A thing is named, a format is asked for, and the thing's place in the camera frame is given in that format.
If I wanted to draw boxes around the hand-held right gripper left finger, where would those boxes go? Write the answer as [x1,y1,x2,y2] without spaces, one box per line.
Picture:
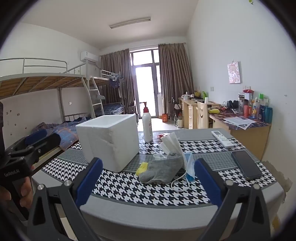
[26,158,103,241]

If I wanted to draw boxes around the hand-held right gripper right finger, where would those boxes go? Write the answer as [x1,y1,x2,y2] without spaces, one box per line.
[194,158,271,241]

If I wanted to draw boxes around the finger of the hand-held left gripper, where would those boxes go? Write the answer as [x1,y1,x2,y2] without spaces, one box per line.
[6,128,48,153]
[8,133,62,163]

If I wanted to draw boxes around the blue face mask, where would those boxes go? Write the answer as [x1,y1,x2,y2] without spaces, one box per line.
[171,152,196,192]

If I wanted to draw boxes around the white foam box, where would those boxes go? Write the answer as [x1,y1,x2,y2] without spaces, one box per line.
[75,113,140,173]

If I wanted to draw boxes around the grey sock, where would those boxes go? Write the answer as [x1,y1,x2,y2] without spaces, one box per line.
[138,154,185,184]

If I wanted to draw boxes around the yellow foam net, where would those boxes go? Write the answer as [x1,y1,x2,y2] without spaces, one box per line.
[136,162,148,176]

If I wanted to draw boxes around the white face mask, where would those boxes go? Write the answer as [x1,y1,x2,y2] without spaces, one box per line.
[154,132,185,161]

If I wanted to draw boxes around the person's left hand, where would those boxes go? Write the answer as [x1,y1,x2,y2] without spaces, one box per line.
[20,177,34,209]

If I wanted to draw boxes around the blue plaid quilt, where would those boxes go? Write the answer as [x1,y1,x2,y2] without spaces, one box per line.
[35,117,87,149]

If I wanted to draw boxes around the houndstooth tablecloth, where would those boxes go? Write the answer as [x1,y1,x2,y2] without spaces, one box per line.
[31,128,285,241]

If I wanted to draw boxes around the black smartphone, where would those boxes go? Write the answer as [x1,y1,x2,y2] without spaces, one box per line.
[231,150,263,181]

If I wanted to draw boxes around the white remote control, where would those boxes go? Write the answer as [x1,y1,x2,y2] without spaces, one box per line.
[211,130,234,149]

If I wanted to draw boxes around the large metal bunk bed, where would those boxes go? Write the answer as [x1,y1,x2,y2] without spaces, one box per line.
[0,58,107,163]

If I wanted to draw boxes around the wooden desk with patterned cover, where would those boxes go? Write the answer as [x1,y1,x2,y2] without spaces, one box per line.
[208,108,271,160]

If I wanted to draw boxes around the printed papers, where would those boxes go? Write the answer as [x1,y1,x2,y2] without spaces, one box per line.
[223,116,257,129]

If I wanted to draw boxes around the wooden chair with smiley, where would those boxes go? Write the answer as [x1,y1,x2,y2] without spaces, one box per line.
[196,101,210,129]

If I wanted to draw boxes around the wooden desk with drawers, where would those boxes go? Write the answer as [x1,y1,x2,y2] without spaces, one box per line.
[178,97,221,129]

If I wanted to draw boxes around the small metal bunk bed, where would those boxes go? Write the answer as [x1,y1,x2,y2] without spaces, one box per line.
[89,69,126,116]

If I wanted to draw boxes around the white pump bottle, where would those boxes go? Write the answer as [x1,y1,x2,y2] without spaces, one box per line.
[142,101,153,143]

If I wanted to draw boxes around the black folding chair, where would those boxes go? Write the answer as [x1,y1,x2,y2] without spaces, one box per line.
[126,102,139,121]

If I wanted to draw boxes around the silver thermos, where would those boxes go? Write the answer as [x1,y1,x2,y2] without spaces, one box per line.
[238,92,245,114]

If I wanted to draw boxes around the white air conditioner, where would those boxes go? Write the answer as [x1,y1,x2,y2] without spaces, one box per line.
[80,51,98,62]

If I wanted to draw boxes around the white box with red packet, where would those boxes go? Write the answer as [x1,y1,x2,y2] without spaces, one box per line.
[243,89,254,102]

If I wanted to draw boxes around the brown curtain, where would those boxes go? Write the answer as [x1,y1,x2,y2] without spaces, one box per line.
[100,49,137,109]
[158,43,194,116]

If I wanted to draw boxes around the glass balcony door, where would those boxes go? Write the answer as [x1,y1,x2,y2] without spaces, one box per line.
[130,47,161,118]

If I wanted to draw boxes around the ceiling tube light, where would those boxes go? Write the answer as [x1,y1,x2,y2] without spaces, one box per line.
[109,17,151,29]

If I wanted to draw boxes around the pink wall poster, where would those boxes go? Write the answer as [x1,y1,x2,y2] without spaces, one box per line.
[227,61,241,84]

